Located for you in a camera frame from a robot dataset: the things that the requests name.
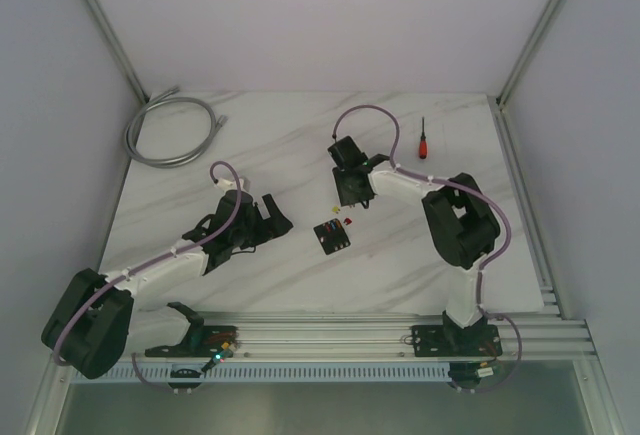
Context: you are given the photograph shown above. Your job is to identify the black fuse box base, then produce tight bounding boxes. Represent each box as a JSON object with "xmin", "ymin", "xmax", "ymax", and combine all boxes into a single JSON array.
[{"xmin": 313, "ymin": 219, "xmax": 351, "ymax": 255}]

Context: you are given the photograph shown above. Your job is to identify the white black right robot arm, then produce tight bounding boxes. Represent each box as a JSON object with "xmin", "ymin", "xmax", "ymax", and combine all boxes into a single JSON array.
[{"xmin": 328, "ymin": 136, "xmax": 501, "ymax": 354}]

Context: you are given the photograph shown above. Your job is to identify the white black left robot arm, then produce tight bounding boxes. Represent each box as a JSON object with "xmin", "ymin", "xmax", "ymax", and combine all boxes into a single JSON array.
[{"xmin": 41, "ymin": 189, "xmax": 293, "ymax": 379}]

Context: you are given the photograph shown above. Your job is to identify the red black screwdriver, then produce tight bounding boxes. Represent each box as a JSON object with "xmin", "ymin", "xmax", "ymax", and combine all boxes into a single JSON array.
[{"xmin": 418, "ymin": 117, "xmax": 429, "ymax": 160}]

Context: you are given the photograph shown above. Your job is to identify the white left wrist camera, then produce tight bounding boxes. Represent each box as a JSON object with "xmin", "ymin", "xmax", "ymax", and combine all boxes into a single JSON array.
[{"xmin": 214, "ymin": 177, "xmax": 250, "ymax": 193}]

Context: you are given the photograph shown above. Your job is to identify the grey coiled cable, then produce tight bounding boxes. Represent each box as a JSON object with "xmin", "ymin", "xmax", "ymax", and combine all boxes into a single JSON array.
[{"xmin": 124, "ymin": 85, "xmax": 229, "ymax": 169}]

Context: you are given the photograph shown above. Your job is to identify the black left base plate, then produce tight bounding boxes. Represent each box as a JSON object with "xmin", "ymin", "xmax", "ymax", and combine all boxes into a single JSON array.
[{"xmin": 144, "ymin": 325, "xmax": 238, "ymax": 358}]

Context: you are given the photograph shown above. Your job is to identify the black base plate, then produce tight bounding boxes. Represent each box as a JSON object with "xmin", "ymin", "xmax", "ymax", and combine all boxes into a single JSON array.
[
  {"xmin": 410, "ymin": 325, "xmax": 503, "ymax": 358},
  {"xmin": 144, "ymin": 325, "xmax": 238, "ymax": 358}
]

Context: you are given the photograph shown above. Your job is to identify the white slotted cable duct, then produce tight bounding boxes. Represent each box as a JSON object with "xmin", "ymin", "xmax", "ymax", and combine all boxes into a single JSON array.
[{"xmin": 70, "ymin": 362, "xmax": 451, "ymax": 384}]

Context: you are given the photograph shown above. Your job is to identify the aluminium frame rail right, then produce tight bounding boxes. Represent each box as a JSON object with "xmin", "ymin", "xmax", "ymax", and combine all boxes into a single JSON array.
[{"xmin": 488, "ymin": 96, "xmax": 565, "ymax": 319}]

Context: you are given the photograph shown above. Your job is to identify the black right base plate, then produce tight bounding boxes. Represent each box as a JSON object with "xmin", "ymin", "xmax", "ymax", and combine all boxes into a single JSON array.
[{"xmin": 410, "ymin": 325, "xmax": 503, "ymax": 358}]

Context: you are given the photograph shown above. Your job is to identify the aluminium front mounting rail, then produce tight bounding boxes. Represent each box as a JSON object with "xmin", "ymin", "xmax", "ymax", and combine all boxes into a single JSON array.
[{"xmin": 114, "ymin": 309, "xmax": 596, "ymax": 359}]

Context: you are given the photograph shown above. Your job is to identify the aluminium frame post left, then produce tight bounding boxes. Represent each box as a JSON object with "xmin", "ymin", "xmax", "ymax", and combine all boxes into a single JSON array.
[{"xmin": 83, "ymin": 0, "xmax": 148, "ymax": 103}]

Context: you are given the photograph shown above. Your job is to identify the aluminium frame post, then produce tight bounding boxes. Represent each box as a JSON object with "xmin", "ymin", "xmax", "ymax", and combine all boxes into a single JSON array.
[
  {"xmin": 83, "ymin": 0, "xmax": 148, "ymax": 103},
  {"xmin": 496, "ymin": 0, "xmax": 566, "ymax": 109}
]

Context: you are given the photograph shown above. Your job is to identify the aluminium frame post right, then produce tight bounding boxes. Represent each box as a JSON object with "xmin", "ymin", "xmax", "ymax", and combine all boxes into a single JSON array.
[{"xmin": 496, "ymin": 0, "xmax": 566, "ymax": 109}]

